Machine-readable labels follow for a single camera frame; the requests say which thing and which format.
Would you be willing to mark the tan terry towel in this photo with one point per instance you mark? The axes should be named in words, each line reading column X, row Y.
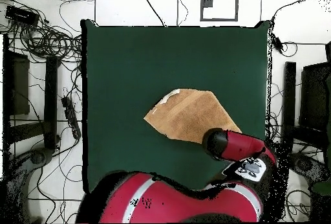
column 191, row 117

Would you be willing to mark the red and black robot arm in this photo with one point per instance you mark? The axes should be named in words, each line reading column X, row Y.
column 168, row 200

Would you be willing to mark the dark flat panel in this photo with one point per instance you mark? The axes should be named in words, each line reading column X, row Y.
column 18, row 84
column 314, row 97

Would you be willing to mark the dark green table cloth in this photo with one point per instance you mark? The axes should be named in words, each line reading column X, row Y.
column 129, row 66

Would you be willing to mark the black power strip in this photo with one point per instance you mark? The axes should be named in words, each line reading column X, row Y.
column 71, row 116

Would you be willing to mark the black upright bar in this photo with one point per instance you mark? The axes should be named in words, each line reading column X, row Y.
column 289, row 99
column 51, row 99

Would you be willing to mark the black power adapter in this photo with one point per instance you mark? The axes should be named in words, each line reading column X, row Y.
column 277, row 43

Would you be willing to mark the grey stand base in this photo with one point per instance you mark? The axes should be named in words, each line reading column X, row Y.
column 310, row 167
column 38, row 156

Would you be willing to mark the black device box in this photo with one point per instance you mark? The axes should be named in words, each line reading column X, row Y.
column 22, row 15

